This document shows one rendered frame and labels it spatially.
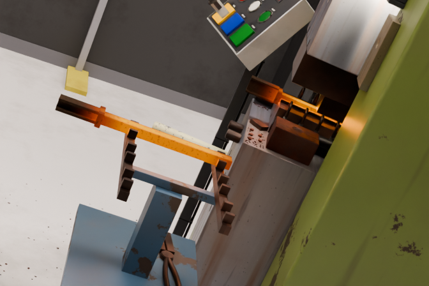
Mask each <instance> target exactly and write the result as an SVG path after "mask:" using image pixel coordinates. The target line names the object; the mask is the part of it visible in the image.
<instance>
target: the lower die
mask: <svg viewBox="0 0 429 286"><path fill-rule="evenodd" d="M283 93H286V92H284V91H283ZM286 94H289V93H286ZM289 95H291V94H289ZM291 96H293V95H291ZM293 97H295V98H298V97H296V96H293ZM298 99H300V98H298ZM300 100H302V99H300ZM303 101H304V100H303ZM304 102H307V101H304ZM289 103H290V102H289V101H287V100H284V99H282V98H281V100H280V102H278V104H275V103H274V104H273V106H272V108H271V113H270V118H269V128H268V132H269V131H270V129H271V127H272V122H273V120H274V118H275V117H277V116H279V117H281V118H283V117H284V116H285V114H286V112H287V109H288V105H289ZM307 103H309V102H307ZM309 104H312V103H309ZM312 105H314V104H312ZM314 106H316V105H314ZM304 111H305V108H303V107H300V106H299V105H296V104H294V103H293V106H292V108H291V110H290V112H289V115H288V117H287V120H288V121H290V122H292V123H295V124H298V125H299V123H300V122H301V120H302V118H303V116H304V113H303V112H304ZM320 116H321V115H319V114H317V113H314V112H312V111H310V110H309V111H308V114H307V117H306V119H305V121H304V123H303V127H304V128H307V129H309V130H311V131H313V132H314V131H315V130H316V128H317V126H318V124H319V122H320V120H319V117H320ZM335 123H336V121H333V120H331V119H328V118H326V117H324V120H323V122H322V124H321V126H320V129H319V132H318V134H319V135H321V136H323V137H325V138H328V139H329V138H330V137H331V136H332V134H333V132H334V130H335V128H336V127H334V125H335ZM341 125H342V124H340V126H339V129H340V127H341ZM339 129H338V131H339ZM338 131H337V133H338ZM337 133H336V135H337ZM336 135H335V137H336ZM335 137H334V138H335ZM333 141H334V140H333ZM327 152H328V151H327V150H325V149H323V148H321V147H318V148H317V150H316V153H318V154H320V155H322V156H325V157H326V155H327Z"/></svg>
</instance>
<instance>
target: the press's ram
mask: <svg viewBox="0 0 429 286"><path fill-rule="evenodd" d="M399 10H400V8H398V7H396V6H393V5H392V4H389V3H388V2H387V0H320V2H319V4H318V6H317V8H316V10H315V13H314V14H313V17H312V19H311V21H310V23H309V25H308V27H307V54H308V55H310V56H313V57H315V58H317V59H320V60H322V61H324V62H326V63H329V64H332V65H333V66H336V67H338V68H341V69H343V70H345V71H347V72H349V73H352V74H354V75H357V76H358V75H359V72H360V71H361V69H362V67H363V65H364V63H365V61H366V58H367V57H368V55H369V53H370V51H371V49H372V47H373V44H374V43H375V41H376V39H377V37H378V35H379V33H380V30H381V29H382V27H383V25H384V23H385V21H386V19H387V17H388V15H389V14H392V15H395V16H397V14H398V12H399Z"/></svg>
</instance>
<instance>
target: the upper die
mask: <svg viewBox="0 0 429 286"><path fill-rule="evenodd" d="M357 77H358V76H357V75H354V74H352V73H349V72H347V71H345V70H343V69H341V68H338V67H336V66H333V65H332V64H329V63H326V62H324V61H322V60H320V59H317V58H315V57H313V56H310V55H308V54H307V33H306V35H305V38H304V40H303V42H302V44H301V46H300V48H299V50H298V52H297V54H296V57H295V59H294V61H293V66H292V82H293V83H295V84H298V85H300V86H302V87H305V88H307V89H309V90H311V91H314V92H316V93H319V94H321V95H323V96H325V97H328V98H330V99H332V100H334V101H337V102H339V103H342V104H344V105H346V106H348V107H351V105H352V103H353V101H354V99H355V97H356V95H357V93H358V91H359V86H358V80H357Z"/></svg>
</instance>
